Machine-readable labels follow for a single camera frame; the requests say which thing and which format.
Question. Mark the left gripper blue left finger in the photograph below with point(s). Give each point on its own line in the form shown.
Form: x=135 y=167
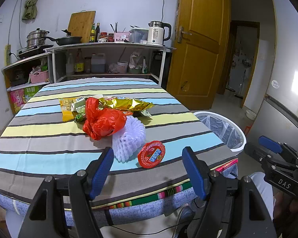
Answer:
x=98 y=172

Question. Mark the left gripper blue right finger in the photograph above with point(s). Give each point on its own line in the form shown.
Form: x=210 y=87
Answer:
x=197 y=171

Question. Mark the white foam fruit net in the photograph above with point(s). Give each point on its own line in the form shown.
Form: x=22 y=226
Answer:
x=129 y=139

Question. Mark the red plastic bag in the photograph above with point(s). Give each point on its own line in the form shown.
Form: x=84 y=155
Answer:
x=104 y=122

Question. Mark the red jelly cup lid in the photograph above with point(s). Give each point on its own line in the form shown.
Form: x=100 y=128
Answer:
x=151 y=154

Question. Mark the small green candy wrapper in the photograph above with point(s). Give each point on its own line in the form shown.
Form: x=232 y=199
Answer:
x=80 y=114

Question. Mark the yellow snack bag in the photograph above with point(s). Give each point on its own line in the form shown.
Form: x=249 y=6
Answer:
x=68 y=106

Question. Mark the gold snack wrapper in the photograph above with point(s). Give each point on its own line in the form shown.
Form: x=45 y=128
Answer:
x=126 y=104

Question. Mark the white trash bin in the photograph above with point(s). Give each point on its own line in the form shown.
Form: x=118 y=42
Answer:
x=225 y=129

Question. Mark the white kitchen shelf unit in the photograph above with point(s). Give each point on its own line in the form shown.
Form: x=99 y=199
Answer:
x=74 y=62

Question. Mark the person's right hand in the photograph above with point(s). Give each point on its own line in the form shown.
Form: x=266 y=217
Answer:
x=285 y=208

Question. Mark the grey refrigerator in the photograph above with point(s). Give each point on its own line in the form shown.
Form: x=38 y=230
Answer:
x=278 y=115

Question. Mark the striped tablecloth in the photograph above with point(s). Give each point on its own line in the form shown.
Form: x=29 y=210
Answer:
x=38 y=143

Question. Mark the dark oil jug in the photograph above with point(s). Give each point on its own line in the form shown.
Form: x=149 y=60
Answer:
x=98 y=63

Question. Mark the pink plastic basket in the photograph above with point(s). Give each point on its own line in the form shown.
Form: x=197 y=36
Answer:
x=39 y=77

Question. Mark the brown wooden door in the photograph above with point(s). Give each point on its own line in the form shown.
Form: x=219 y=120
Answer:
x=200 y=43

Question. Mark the green sauce bottle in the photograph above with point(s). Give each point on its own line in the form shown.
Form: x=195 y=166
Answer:
x=92 y=34

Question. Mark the pink utensil holder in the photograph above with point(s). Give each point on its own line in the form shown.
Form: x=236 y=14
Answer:
x=121 y=37

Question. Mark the black frying pan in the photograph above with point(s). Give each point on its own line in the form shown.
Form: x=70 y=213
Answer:
x=67 y=40

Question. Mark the black induction cooker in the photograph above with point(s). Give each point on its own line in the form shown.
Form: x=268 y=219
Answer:
x=22 y=54

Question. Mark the clear plastic container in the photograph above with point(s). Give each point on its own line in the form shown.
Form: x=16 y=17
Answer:
x=138 y=35

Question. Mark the dark soy sauce bottle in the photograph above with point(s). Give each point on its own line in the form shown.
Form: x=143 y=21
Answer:
x=97 y=32

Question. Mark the white electric kettle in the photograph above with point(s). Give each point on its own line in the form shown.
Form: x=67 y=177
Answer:
x=156 y=33

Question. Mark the yellow power strip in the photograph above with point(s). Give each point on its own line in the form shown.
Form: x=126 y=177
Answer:
x=7 y=54

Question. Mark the wooden cutting board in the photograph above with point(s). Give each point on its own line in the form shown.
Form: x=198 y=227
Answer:
x=80 y=24

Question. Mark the steel steamer pot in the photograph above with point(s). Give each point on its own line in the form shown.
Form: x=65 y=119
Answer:
x=36 y=38

